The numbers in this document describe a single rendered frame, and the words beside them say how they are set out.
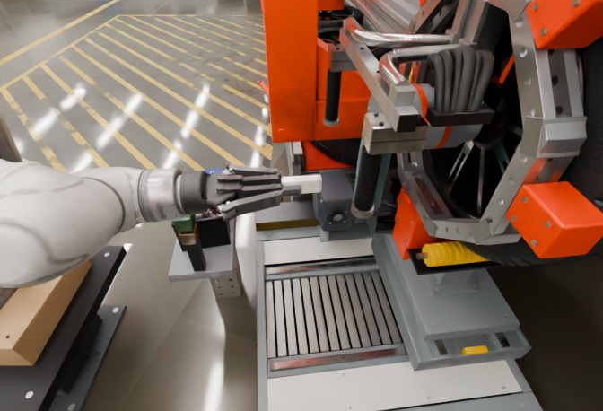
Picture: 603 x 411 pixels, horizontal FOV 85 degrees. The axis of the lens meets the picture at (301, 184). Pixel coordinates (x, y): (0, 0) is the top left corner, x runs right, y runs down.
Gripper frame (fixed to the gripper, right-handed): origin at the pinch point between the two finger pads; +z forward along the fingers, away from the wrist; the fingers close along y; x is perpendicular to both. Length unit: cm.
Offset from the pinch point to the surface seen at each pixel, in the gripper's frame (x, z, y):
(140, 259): -83, -66, -53
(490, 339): -67, 60, 4
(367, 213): -6.3, 12.2, 2.1
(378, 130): 11.9, 11.3, 2.5
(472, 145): -6.1, 42.9, -16.8
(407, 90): 17.7, 15.0, 1.5
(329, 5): -27, 52, -253
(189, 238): -23.2, -25.7, -10.2
